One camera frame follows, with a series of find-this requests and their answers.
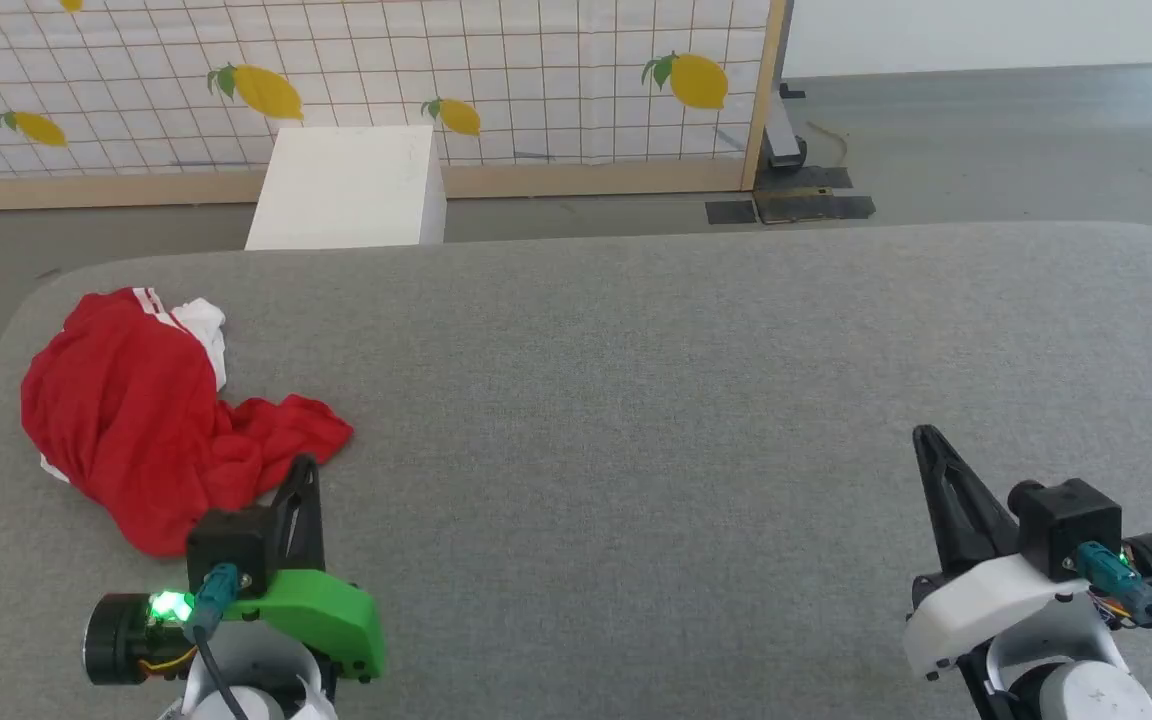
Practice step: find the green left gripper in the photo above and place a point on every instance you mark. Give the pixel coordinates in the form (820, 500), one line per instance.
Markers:
(326, 615)

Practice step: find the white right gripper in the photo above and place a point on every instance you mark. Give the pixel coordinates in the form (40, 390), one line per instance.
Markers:
(986, 600)

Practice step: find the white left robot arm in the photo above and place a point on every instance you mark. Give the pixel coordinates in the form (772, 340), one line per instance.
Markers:
(271, 655)

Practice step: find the small dark floor tape patch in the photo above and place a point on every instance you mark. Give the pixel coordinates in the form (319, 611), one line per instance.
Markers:
(731, 212)

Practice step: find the large dark floor tape patch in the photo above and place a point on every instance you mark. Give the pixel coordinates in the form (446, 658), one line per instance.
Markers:
(816, 205)

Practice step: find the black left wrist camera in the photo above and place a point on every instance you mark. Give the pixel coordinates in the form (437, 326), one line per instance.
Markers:
(231, 545)

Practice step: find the white box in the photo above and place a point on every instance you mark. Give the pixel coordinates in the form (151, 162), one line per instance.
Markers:
(346, 190)

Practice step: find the red basketball jersey white trim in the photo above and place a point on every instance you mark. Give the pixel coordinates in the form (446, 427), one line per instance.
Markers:
(136, 420)

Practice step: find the lemon print partition screen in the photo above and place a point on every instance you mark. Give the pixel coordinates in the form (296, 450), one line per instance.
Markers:
(536, 60)

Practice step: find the whiteboard on grey stand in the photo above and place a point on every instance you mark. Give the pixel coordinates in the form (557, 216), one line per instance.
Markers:
(986, 35)

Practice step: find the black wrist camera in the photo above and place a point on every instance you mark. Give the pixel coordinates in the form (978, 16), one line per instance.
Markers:
(1071, 520)
(231, 545)

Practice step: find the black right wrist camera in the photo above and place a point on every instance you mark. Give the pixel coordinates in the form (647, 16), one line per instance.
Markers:
(1071, 520)

